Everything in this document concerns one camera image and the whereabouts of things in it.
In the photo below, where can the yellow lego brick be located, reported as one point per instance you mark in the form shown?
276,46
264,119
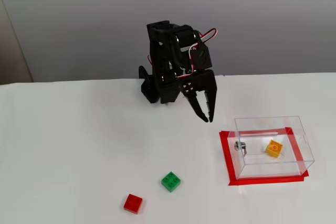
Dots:
274,149

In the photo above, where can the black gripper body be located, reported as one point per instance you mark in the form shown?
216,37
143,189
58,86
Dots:
201,82

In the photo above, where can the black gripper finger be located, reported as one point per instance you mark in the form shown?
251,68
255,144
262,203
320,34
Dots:
191,95
212,103

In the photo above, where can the transparent plastic box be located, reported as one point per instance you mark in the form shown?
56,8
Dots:
273,169

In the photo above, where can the green lego brick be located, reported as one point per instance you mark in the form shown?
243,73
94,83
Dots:
170,182

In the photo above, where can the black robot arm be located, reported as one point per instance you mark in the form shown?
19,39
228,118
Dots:
162,58

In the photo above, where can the silver cam lock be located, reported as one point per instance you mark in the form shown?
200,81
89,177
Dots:
239,146

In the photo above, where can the red tape square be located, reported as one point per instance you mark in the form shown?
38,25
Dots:
224,155

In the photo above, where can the red lego brick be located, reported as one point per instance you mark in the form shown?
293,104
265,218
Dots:
133,203

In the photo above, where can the black table clamp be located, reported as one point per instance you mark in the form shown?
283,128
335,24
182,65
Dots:
144,77

